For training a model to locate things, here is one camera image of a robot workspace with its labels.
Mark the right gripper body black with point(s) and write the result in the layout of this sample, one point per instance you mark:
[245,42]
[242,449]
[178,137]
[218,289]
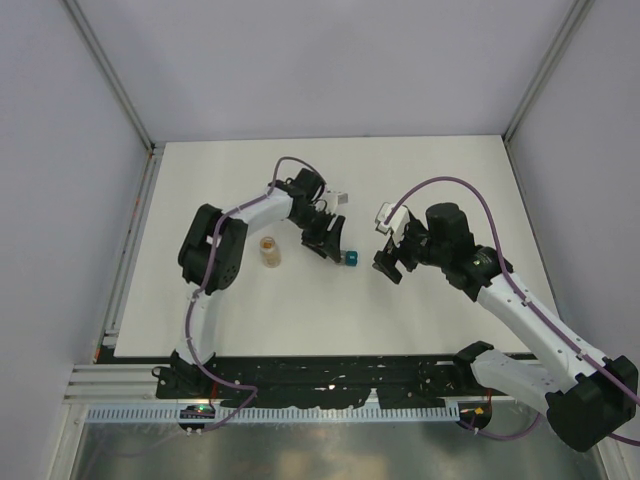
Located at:
[412,247]

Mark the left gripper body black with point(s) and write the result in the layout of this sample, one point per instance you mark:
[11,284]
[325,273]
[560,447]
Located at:
[314,227]

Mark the blue pill box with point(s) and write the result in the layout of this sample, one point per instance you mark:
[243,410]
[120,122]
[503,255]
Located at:
[350,258]

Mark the clear pill bottle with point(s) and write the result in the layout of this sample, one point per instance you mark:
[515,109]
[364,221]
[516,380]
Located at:
[270,252]

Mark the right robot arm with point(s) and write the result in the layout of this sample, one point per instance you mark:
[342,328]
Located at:
[584,395]

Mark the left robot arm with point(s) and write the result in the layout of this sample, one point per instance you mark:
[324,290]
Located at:
[212,251]

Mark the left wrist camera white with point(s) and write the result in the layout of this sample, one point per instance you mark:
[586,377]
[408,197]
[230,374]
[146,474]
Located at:
[334,199]

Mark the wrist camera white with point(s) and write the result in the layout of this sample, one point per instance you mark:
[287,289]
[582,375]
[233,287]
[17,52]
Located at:
[392,220]
[334,199]

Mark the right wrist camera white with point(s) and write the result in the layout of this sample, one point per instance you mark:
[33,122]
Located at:
[392,220]

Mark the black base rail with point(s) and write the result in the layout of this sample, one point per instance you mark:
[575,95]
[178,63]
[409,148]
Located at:
[306,382]

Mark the white slotted cable duct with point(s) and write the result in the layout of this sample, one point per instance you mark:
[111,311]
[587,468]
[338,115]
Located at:
[370,412]

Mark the left aluminium frame post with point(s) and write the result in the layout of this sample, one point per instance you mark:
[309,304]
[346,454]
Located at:
[99,56]

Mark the aluminium frame post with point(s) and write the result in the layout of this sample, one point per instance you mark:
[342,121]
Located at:
[561,40]
[99,56]

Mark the right aluminium frame post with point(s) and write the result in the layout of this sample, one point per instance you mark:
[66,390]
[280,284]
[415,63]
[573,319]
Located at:
[561,40]

